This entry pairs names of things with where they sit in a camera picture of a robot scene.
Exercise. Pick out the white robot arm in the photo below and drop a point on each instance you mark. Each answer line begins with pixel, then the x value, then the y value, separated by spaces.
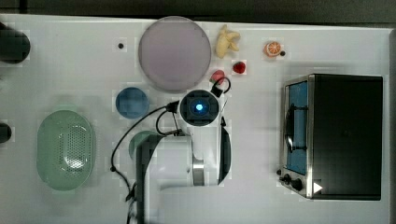
pixel 199 154

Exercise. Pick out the green oval strainer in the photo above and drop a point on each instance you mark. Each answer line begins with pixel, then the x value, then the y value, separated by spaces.
pixel 64 150

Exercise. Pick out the dark red plush strawberry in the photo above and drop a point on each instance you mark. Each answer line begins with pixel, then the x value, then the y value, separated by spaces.
pixel 239 68

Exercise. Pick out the blue cup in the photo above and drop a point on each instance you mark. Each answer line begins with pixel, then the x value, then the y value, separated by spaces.
pixel 132 103

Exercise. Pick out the green metal pot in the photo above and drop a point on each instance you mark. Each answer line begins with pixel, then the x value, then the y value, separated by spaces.
pixel 138 139

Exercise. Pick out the plush peeled banana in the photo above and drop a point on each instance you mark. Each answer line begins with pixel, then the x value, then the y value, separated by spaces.
pixel 226 41

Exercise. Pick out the plush orange slice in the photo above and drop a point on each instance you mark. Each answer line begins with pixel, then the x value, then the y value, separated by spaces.
pixel 272 49

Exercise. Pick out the black toaster oven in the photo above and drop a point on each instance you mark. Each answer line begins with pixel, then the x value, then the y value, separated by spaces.
pixel 332 132

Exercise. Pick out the small black cylinder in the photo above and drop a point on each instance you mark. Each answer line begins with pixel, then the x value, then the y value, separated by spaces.
pixel 5 133

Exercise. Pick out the large black cylinder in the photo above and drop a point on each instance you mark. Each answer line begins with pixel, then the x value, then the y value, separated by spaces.
pixel 15 46

